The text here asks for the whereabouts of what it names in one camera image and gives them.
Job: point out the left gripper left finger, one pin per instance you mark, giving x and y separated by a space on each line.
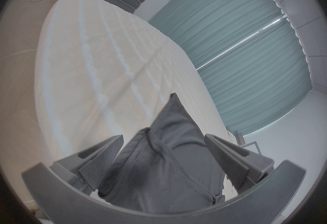
97 161

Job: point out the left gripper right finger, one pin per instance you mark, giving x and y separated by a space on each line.
237 164

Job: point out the black T-shirt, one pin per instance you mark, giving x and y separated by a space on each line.
163 166

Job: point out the bed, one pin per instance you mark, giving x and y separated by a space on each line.
89 64

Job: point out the grey bedside table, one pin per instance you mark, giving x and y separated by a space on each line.
240 137

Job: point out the white printed pillow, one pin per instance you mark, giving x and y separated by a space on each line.
231 137

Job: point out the blue-green curtain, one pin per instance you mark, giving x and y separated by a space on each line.
217 13
255 77

